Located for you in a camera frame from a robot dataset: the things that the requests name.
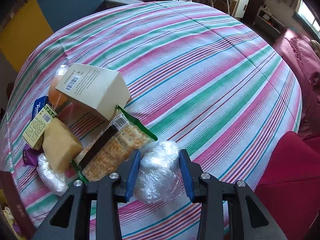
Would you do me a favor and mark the yellow sponge block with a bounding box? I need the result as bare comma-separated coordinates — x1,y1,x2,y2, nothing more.
42,118,83,172

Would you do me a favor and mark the green cracker packet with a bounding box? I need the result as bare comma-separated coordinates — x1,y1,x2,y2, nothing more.
72,105,158,183

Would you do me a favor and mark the orange round container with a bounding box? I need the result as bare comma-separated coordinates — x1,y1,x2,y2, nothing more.
48,65,69,110

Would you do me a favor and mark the green tea box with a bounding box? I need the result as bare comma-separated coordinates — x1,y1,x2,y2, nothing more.
23,104,56,150

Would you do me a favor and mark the white plastic bag ball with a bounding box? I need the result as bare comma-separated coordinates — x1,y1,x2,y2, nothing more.
134,141,182,204

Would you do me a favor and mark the purple snack packet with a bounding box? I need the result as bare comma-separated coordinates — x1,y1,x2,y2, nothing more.
22,144,42,168

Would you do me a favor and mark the blue tissue packet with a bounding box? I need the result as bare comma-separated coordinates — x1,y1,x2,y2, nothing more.
31,95,49,120

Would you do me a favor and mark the large beige cardboard box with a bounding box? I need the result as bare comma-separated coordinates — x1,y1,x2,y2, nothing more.
56,63,131,121

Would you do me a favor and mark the grey yellow blue headboard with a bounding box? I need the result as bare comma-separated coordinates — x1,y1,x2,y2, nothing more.
1,0,104,72

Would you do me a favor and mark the small white plastic bag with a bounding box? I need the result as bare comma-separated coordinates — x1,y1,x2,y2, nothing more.
36,153,68,197

